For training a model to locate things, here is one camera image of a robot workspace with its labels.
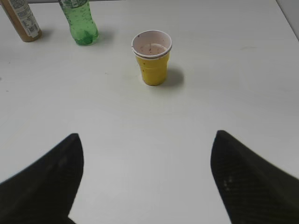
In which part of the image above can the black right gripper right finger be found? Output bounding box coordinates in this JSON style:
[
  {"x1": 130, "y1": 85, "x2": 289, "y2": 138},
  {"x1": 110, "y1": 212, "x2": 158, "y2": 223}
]
[{"x1": 210, "y1": 130, "x2": 299, "y2": 224}]

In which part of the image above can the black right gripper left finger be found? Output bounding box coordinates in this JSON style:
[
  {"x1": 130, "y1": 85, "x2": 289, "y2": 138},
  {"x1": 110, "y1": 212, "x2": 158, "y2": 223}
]
[{"x1": 0, "y1": 133, "x2": 84, "y2": 224}]

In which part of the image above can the yellow paper cup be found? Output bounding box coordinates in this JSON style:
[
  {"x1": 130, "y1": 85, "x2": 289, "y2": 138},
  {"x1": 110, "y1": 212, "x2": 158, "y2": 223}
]
[{"x1": 131, "y1": 30, "x2": 172, "y2": 86}]

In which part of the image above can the green plastic soda bottle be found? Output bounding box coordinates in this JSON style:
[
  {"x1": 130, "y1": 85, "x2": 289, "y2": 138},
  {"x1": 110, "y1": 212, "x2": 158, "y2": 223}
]
[{"x1": 58, "y1": 0, "x2": 99, "y2": 45}]

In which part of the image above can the orange juice bottle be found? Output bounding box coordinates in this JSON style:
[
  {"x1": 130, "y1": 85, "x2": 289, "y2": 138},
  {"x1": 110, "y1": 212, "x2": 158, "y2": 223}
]
[{"x1": 0, "y1": 0, "x2": 42, "y2": 42}]

